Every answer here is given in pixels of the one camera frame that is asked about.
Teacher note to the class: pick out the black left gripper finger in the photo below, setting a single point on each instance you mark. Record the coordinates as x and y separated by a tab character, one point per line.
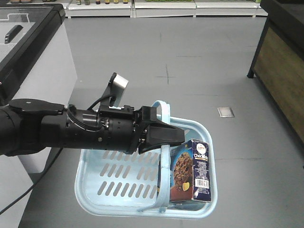
164	122
156	136

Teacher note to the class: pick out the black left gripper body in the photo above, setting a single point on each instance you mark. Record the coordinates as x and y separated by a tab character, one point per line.
125	129

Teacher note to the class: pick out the Chocofello cookie box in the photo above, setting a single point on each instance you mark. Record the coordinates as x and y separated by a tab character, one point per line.
189	172

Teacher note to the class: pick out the light blue shopping basket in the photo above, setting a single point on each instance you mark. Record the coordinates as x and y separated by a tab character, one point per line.
111	183

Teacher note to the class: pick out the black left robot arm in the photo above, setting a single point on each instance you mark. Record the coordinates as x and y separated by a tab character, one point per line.
28	126

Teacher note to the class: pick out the dark box in basket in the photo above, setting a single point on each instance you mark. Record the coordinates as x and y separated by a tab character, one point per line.
159	178

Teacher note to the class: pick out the small steel floor plate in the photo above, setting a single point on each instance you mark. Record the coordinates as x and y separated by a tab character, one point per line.
225	112

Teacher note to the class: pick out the white chest freezer near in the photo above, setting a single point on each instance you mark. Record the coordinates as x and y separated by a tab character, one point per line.
35	62

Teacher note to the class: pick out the white store shelf unit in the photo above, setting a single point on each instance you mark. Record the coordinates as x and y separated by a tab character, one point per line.
158	8

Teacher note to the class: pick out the wooden display stand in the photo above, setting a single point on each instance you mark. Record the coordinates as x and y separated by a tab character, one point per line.
278	61

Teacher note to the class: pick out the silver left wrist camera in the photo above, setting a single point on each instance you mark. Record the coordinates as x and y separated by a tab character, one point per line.
114	90

